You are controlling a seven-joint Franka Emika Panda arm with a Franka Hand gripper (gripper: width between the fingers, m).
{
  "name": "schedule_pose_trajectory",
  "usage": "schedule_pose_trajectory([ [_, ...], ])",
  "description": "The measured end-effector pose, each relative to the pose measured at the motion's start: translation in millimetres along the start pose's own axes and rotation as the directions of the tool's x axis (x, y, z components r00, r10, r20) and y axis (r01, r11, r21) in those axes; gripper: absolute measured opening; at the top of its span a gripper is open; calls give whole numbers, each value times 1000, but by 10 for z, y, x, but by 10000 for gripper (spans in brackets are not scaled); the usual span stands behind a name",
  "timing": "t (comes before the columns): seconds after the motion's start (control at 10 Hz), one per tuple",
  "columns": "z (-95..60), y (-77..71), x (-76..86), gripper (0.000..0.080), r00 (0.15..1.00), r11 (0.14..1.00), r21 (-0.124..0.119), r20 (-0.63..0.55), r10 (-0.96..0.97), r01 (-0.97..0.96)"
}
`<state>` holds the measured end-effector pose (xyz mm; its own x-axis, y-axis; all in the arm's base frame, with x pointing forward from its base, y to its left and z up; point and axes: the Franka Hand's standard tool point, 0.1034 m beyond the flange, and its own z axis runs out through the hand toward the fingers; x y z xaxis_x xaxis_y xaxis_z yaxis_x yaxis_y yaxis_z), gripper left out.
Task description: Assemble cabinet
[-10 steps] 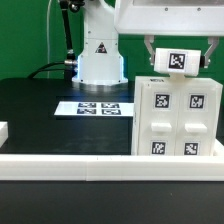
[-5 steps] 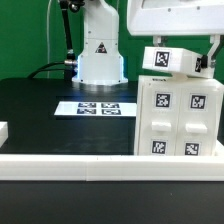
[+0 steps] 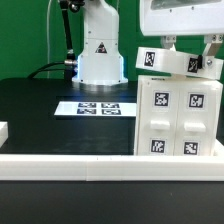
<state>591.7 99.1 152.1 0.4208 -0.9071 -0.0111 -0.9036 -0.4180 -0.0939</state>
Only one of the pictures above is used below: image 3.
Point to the white cabinet top block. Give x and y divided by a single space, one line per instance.
175 62

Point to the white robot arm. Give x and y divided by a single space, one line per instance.
101 64

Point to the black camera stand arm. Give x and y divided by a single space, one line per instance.
73 6

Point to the white U-shaped fence frame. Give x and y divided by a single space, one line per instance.
112 168

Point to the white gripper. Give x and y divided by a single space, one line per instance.
182 18

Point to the white marker sheet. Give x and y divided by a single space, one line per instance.
105 109

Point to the white cabinet body box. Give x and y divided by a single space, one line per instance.
176 116

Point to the white cabinet door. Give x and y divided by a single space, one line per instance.
156 116
197 118

